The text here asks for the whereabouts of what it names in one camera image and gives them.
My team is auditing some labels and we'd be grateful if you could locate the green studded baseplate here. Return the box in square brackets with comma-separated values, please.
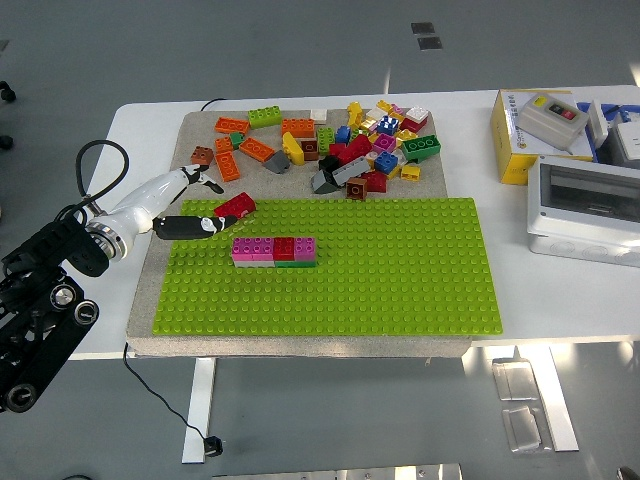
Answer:
[151, 197, 505, 337]

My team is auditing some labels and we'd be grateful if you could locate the clear plastic piece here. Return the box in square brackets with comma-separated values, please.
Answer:
[491, 357, 541, 401]
[501, 404, 544, 454]

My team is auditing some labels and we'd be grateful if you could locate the dark grey slope brick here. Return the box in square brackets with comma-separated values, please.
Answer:
[309, 169, 337, 195]

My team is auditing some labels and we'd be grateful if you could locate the silver metal plate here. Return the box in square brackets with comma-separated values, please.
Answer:
[212, 463, 464, 480]

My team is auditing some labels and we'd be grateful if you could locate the grey long slope brick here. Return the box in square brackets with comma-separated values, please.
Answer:
[331, 156, 371, 187]

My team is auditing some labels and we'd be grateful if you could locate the orange long brick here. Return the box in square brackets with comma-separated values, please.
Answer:
[214, 116, 251, 136]
[238, 136, 276, 164]
[214, 150, 242, 183]
[280, 117, 316, 139]

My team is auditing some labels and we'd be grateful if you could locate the white wall socket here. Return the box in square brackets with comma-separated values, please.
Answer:
[612, 122, 640, 161]

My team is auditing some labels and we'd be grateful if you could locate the grey-brown mat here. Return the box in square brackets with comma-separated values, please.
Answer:
[124, 109, 474, 359]

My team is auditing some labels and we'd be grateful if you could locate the white table leg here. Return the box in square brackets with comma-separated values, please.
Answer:
[519, 344, 580, 453]
[181, 357, 217, 464]

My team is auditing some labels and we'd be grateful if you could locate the blue packaging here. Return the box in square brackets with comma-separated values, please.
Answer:
[574, 102, 640, 151]

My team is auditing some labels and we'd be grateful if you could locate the white electrical enclosure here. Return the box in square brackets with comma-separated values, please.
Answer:
[526, 154, 640, 269]

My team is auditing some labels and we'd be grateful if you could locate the red long brick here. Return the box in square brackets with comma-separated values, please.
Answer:
[213, 191, 258, 220]

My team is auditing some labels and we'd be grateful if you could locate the yellow cardboard box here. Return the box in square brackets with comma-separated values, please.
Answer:
[489, 88, 596, 186]

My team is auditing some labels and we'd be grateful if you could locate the yellow curved brick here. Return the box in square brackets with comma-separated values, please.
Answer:
[281, 131, 306, 166]

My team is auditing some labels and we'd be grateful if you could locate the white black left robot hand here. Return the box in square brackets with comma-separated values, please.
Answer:
[102, 162, 240, 243]

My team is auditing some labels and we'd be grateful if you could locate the black cord with plug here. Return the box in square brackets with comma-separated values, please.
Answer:
[123, 342, 225, 459]

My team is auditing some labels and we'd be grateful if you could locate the red square brick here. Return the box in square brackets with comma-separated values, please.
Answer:
[360, 169, 389, 194]
[273, 236, 297, 262]

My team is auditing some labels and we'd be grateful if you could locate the white plastic plate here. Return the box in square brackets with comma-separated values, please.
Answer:
[587, 99, 609, 149]

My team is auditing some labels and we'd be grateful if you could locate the red slope brick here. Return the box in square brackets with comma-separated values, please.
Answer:
[329, 133, 374, 164]

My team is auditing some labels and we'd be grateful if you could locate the lime green long brick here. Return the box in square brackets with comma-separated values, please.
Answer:
[247, 106, 282, 130]

